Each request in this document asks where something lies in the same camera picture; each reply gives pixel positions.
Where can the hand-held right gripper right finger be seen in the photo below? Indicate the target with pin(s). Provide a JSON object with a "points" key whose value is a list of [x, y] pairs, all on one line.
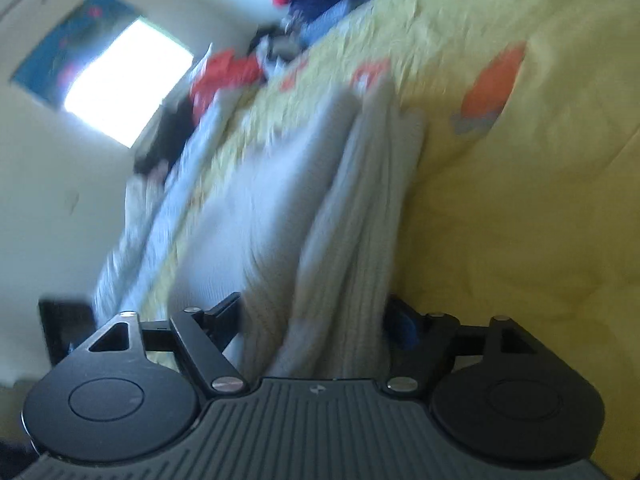
{"points": [[407, 330]]}

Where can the white printed quilt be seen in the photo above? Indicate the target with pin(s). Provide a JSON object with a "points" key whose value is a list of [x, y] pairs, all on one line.
{"points": [[150, 220]]}

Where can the blue wall poster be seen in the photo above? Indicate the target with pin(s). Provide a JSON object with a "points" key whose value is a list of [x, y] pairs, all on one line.
{"points": [[65, 45]]}

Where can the blue cloth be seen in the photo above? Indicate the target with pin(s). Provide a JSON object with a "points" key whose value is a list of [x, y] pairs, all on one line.
{"points": [[330, 20]]}

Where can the orange-red plastic bag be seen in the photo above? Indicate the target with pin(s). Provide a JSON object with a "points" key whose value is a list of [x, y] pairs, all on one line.
{"points": [[220, 80]]}

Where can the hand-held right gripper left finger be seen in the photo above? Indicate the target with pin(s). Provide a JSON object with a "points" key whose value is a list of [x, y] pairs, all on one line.
{"points": [[225, 317]]}

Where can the black object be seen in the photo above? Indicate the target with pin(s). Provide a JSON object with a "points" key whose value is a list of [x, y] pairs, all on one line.
{"points": [[65, 327]]}

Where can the bright window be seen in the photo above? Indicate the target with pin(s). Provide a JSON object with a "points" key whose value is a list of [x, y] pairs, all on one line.
{"points": [[125, 80]]}

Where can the yellow printed blanket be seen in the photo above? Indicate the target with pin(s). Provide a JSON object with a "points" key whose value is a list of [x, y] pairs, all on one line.
{"points": [[525, 160]]}

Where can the grey cloth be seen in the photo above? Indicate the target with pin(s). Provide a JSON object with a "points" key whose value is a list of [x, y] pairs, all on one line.
{"points": [[275, 50]]}

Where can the pink cloth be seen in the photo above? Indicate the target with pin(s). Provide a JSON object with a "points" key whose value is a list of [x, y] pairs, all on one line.
{"points": [[157, 176]]}

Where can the black cloth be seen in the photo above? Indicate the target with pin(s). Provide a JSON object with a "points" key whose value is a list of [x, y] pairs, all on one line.
{"points": [[165, 135]]}

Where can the white knit sweater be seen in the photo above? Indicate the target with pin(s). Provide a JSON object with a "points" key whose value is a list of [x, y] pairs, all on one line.
{"points": [[310, 220]]}

